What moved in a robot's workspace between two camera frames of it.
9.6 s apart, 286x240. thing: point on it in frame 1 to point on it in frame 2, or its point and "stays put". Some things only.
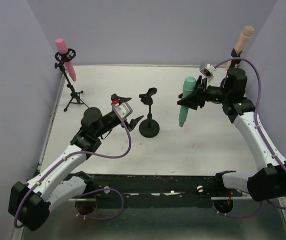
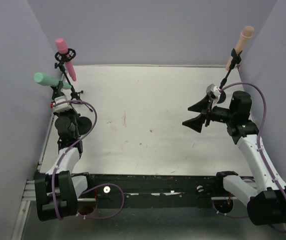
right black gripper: x=200 y=95 to x=207 y=115
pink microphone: x=62 y=48 stays put
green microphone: x=189 y=85 to x=46 y=80
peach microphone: x=246 y=33 stays put
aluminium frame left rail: x=51 y=121 stays put
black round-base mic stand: x=149 y=128 to x=84 y=124
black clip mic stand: x=234 y=54 stays put
